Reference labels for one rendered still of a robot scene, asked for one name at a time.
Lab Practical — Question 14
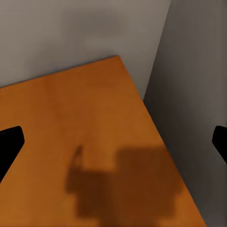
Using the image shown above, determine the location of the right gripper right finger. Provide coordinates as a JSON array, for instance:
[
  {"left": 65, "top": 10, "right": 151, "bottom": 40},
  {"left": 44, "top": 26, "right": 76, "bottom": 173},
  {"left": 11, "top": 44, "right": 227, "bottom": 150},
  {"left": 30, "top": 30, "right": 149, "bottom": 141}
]
[{"left": 212, "top": 126, "right": 227, "bottom": 164}]

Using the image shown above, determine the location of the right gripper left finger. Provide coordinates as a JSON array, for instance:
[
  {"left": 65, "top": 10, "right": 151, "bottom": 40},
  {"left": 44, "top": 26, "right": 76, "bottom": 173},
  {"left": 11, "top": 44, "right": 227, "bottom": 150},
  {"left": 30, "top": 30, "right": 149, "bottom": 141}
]
[{"left": 0, "top": 126, "right": 25, "bottom": 182}]

